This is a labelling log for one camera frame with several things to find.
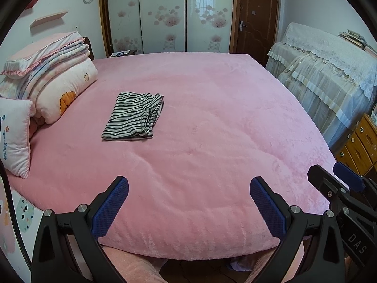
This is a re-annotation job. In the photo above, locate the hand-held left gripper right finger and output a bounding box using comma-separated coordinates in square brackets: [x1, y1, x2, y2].
[250, 176, 346, 283]

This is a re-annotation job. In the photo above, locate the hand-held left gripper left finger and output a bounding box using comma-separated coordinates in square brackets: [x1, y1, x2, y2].
[31, 176, 129, 283]

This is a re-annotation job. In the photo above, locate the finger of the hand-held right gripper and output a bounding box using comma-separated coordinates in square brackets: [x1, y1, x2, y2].
[333, 162, 367, 192]
[308, 165, 351, 205]

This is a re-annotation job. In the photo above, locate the striped long-sleeve shirt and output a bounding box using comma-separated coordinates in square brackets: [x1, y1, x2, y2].
[102, 92, 164, 141]

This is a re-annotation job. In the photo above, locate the wooden drawer cabinet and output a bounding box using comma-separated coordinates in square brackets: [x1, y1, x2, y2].
[336, 113, 377, 177]

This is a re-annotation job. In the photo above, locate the cartoon print bed sheet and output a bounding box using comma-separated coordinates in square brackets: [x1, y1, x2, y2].
[0, 180, 45, 260]

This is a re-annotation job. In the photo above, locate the pink fleece bed blanket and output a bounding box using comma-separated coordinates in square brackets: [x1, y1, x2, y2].
[6, 52, 338, 261]

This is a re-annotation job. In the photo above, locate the white printed cushion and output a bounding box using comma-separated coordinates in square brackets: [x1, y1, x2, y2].
[0, 98, 33, 179]

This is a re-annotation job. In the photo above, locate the stack of books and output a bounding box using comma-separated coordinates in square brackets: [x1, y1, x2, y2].
[338, 29, 377, 58]

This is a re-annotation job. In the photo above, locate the folded pastel striped quilt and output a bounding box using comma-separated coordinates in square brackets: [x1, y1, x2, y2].
[0, 40, 90, 101]

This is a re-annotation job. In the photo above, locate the dark wooden nightstand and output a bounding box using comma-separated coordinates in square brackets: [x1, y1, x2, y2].
[109, 50, 137, 58]

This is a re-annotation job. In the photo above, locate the dark wooden headboard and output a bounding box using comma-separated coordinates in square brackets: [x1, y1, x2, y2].
[83, 37, 95, 60]

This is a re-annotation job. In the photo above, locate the brown wooden door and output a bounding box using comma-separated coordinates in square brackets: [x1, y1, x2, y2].
[230, 0, 280, 68]

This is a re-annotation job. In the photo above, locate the floral sliding door wardrobe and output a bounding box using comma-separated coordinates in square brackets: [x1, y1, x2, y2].
[99, 0, 234, 56]

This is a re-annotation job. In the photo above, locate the black cable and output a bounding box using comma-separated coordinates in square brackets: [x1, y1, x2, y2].
[0, 162, 31, 272]

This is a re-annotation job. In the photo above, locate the pink wall shelf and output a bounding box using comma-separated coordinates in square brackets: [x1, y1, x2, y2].
[29, 10, 69, 29]

